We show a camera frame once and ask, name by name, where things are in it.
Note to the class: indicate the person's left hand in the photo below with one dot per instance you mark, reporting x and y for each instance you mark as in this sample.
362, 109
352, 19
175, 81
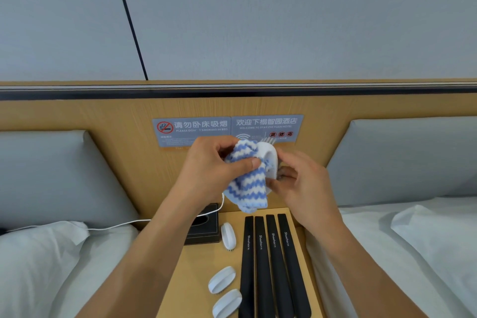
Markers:
205, 176

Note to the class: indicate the person's right hand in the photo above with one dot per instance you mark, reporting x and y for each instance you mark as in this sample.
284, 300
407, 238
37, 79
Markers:
313, 194

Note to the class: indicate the blue white striped cloth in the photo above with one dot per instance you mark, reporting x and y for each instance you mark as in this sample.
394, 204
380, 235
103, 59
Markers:
247, 187

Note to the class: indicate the white brush grey bristles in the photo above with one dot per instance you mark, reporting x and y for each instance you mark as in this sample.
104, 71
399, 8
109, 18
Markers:
271, 157
227, 303
221, 279
228, 236

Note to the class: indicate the long black shoe spoon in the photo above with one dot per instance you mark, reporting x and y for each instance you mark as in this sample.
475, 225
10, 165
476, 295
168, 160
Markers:
264, 273
295, 273
279, 273
246, 273

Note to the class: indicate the wooden nightstand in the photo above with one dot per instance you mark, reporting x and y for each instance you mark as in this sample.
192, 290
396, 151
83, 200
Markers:
197, 273

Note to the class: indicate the person's left forearm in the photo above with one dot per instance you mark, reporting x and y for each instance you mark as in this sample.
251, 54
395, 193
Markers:
134, 265

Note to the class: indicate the black leather tissue box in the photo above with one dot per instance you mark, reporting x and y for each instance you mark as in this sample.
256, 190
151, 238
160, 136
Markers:
203, 232

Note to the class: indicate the grey headboard cushion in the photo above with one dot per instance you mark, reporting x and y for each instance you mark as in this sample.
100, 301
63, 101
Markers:
48, 180
410, 161

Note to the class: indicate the wooden headboard panel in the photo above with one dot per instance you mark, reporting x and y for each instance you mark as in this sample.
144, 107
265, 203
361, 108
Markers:
93, 112

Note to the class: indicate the white pillow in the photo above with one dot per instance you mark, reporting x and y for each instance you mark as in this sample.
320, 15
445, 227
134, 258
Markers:
33, 269
439, 243

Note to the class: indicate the grey wall sign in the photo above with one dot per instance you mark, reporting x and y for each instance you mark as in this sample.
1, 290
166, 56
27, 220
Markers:
186, 131

